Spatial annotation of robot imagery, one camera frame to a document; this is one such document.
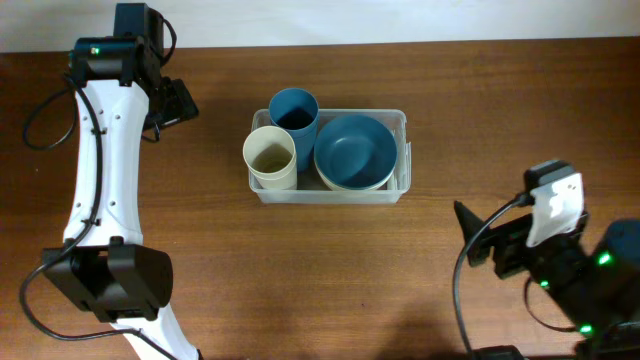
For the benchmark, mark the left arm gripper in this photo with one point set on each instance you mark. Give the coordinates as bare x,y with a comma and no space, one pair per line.
183,104

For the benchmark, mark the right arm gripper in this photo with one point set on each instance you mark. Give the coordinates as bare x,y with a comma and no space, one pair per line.
510,238

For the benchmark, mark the cream cup back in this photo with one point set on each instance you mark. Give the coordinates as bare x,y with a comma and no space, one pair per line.
269,153

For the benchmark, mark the cream cup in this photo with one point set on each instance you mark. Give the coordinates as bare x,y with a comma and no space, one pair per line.
277,181
269,153

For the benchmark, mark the blue cup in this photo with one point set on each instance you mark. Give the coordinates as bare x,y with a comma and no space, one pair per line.
295,110
304,147

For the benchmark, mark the blue bowl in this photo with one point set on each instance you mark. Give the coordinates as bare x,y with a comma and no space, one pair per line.
355,150

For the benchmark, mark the cream bowl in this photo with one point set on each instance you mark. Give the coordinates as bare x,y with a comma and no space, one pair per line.
337,187

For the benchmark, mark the white plastic fork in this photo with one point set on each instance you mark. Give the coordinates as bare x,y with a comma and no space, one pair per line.
392,182

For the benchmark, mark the white plastic spoon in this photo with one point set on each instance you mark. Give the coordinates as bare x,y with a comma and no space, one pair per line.
401,168

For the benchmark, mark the cream cup front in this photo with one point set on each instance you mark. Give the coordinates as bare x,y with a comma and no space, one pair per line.
277,181

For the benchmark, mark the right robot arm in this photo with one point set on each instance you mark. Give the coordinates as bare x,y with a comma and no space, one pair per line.
602,305

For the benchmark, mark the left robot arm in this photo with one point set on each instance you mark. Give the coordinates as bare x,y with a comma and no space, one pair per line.
103,266

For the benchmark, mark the clear plastic container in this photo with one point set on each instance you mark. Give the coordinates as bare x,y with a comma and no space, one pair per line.
310,188

